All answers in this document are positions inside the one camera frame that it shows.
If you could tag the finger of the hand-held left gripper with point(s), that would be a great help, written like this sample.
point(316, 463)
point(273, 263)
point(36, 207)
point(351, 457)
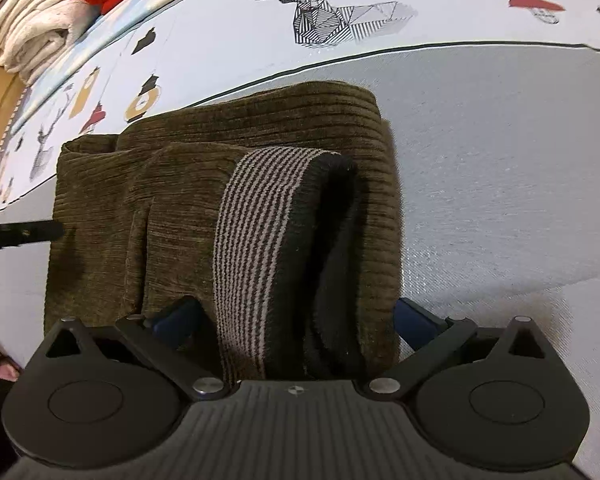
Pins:
point(25, 232)

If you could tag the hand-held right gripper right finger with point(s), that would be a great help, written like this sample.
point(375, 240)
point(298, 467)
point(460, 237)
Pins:
point(421, 321)

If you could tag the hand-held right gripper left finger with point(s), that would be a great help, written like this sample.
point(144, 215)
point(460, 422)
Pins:
point(176, 321)

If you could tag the person's leg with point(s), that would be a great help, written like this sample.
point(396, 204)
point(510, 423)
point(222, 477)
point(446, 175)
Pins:
point(0, 367)

